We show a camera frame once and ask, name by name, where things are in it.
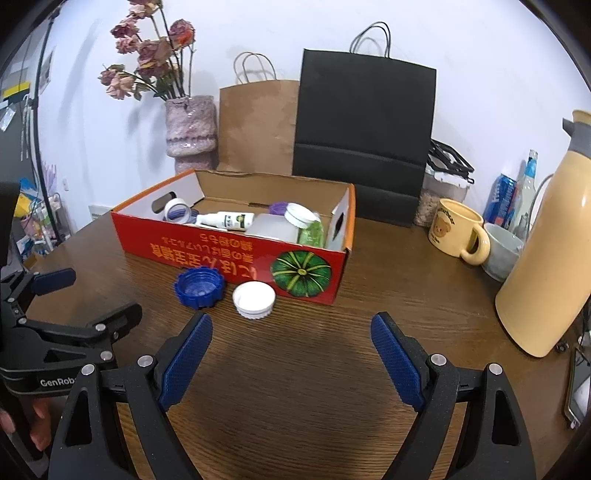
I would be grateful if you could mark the purple ridged lid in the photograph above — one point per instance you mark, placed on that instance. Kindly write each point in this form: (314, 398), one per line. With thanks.
(277, 208)

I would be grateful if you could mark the clear glass bottle blue label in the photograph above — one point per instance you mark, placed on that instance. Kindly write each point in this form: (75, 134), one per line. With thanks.
(526, 184)

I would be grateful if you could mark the blue ridged lid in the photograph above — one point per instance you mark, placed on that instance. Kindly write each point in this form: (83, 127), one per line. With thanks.
(198, 290)

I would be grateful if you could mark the translucent plastic container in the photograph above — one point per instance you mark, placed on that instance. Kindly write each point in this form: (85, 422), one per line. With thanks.
(272, 228)

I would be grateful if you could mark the dried rose bouquet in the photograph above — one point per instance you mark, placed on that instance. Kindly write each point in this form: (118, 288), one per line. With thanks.
(152, 50)

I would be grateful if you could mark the white tape roll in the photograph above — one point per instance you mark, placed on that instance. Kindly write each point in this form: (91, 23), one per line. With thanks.
(178, 200)

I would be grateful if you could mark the person's left hand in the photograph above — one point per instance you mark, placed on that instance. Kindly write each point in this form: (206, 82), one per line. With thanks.
(41, 424)

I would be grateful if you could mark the clear jar with black clips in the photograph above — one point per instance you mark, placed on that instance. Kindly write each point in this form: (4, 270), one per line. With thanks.
(436, 198)

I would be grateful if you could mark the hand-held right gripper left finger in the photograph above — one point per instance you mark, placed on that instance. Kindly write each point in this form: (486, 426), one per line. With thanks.
(184, 364)

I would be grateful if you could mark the green spray bottle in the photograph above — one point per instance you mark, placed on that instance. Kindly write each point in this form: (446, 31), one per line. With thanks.
(311, 235)

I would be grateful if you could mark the yellow bear mug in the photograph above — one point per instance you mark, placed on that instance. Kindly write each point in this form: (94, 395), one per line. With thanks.
(452, 228)

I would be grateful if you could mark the pink ceramic vase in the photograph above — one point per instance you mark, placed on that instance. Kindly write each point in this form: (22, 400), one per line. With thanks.
(191, 129)

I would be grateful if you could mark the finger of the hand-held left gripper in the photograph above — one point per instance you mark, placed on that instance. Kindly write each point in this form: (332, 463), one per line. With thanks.
(111, 325)
(55, 280)

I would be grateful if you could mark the brown paper bag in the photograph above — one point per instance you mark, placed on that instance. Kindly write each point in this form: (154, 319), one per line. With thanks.
(258, 129)

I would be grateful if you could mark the red cardboard box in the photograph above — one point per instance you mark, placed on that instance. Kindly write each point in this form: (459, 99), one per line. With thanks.
(207, 258)

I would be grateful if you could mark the grey refrigerator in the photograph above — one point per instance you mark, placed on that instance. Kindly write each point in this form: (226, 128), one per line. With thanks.
(9, 138)

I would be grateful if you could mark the yellow thermos jug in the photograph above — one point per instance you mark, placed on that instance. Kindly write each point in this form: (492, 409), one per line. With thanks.
(545, 277)

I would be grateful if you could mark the blue drink can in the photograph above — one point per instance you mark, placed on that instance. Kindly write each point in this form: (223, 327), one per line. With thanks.
(501, 201)

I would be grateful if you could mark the white printed board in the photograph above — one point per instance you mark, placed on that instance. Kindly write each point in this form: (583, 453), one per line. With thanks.
(99, 212)

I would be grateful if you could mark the small wall picture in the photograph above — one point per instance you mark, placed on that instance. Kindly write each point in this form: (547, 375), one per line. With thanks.
(47, 69)

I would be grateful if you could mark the black paper bag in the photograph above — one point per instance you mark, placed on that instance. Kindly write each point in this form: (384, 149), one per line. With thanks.
(364, 120)

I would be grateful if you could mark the small white bottle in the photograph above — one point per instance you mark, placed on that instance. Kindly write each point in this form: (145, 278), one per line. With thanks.
(231, 220)

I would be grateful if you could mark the black smartphone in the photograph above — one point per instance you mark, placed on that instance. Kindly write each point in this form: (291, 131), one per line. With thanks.
(579, 392)

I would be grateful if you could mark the cluttered storage rack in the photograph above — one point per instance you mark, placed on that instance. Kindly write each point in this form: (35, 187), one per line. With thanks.
(41, 221)

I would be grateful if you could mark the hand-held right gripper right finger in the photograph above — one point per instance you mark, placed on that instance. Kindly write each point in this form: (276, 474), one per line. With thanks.
(399, 360)

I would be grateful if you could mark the black light stand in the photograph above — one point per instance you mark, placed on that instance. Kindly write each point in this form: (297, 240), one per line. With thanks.
(39, 170)

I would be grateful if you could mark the pale ceramic cup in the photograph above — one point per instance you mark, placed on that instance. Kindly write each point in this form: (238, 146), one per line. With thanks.
(501, 254)

